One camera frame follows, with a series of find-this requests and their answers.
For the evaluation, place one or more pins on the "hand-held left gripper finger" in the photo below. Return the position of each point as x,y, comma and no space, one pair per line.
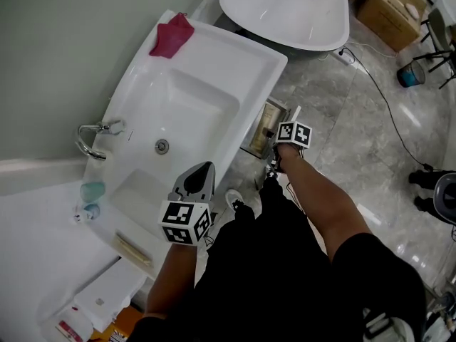
183,184
209,187

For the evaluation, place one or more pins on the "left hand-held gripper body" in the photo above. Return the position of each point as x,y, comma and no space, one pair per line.
185,223

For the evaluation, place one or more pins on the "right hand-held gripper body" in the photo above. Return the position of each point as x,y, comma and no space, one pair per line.
294,134

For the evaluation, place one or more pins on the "person's right forearm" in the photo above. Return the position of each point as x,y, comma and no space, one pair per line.
320,205

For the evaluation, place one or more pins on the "person's left forearm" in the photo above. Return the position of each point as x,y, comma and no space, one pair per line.
171,280

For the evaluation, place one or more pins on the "white vanity drawer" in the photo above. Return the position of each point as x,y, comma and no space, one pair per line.
256,148

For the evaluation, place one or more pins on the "metal sink drain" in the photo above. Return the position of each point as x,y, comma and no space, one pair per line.
162,146

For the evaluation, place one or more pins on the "teal plastic cup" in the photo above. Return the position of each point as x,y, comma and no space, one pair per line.
92,191

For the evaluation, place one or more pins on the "white power strip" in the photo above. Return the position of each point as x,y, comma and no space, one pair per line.
345,57

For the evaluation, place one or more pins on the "white pump bottle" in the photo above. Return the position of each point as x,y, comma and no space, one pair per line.
87,213

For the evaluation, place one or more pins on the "person's black clothing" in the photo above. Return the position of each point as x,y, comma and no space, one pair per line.
267,280

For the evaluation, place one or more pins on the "white sink vanity cabinet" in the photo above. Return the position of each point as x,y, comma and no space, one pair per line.
199,84

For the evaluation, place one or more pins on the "chrome faucet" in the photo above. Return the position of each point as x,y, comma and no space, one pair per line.
87,148

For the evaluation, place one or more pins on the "white water dispenser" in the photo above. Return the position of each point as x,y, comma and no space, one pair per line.
107,294

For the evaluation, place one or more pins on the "white freestanding basin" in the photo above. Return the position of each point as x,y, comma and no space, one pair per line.
285,16

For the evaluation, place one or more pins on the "blue waste bin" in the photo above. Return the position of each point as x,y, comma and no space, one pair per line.
409,75

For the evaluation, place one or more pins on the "red cloth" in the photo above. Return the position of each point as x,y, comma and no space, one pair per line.
172,36

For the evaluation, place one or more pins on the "large cardboard box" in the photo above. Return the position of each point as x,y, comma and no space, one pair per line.
388,16

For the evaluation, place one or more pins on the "clear water jug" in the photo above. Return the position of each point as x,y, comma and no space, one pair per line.
67,324

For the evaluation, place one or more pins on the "grey shell chair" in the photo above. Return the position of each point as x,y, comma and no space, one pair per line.
447,198

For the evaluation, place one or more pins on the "small pink object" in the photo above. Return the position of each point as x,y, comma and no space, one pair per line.
411,10

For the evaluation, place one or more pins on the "black framed chair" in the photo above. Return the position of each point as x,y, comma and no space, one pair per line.
440,27

